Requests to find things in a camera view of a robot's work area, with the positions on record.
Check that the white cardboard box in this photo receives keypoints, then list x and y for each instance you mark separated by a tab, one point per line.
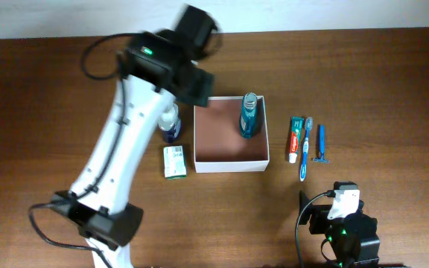
218	145

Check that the toothpaste tube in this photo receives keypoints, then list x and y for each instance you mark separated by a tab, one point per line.
296	125

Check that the blue disposable razor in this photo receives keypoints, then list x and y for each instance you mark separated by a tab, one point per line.
321	146

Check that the blue white toothbrush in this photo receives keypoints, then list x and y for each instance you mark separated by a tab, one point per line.
303	168

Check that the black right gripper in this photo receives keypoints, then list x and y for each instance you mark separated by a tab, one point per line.
319	218

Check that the white green soap box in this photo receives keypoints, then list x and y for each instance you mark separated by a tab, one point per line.
174	162

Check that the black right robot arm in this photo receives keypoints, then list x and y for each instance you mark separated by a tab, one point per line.
353	238

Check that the teal mouthwash bottle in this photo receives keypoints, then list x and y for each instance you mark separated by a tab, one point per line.
248	115

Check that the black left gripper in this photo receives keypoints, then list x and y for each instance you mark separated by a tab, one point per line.
196	88

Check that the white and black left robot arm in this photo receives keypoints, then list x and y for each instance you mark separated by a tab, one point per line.
154	71

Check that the clear pump soap bottle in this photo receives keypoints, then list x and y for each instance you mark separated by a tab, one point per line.
170	124

